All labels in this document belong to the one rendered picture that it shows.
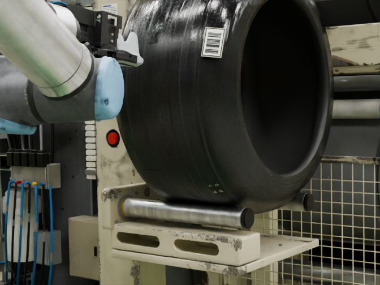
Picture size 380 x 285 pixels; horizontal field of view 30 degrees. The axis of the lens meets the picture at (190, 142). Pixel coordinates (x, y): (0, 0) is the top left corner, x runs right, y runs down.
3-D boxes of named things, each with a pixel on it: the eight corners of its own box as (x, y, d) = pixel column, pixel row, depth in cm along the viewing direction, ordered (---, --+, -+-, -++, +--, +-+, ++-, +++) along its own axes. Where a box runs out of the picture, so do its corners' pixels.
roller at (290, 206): (187, 197, 190) (192, 182, 192) (195, 204, 193) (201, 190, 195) (304, 206, 169) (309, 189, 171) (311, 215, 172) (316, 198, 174)
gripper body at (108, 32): (126, 17, 127) (78, 2, 117) (124, 65, 126) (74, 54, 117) (95, 20, 131) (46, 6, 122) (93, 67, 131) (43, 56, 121)
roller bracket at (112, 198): (100, 229, 167) (99, 188, 166) (199, 208, 199) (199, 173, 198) (111, 230, 165) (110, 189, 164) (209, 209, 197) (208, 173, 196)
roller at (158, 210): (116, 204, 167) (127, 193, 170) (122, 220, 169) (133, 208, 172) (241, 216, 146) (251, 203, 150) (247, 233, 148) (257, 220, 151)
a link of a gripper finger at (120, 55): (143, 55, 130) (110, 46, 123) (142, 63, 130) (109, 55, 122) (124, 56, 132) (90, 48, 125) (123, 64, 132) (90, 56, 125)
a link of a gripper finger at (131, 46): (155, 36, 134) (122, 26, 127) (153, 67, 134) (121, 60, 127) (142, 37, 136) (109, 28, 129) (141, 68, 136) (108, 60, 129)
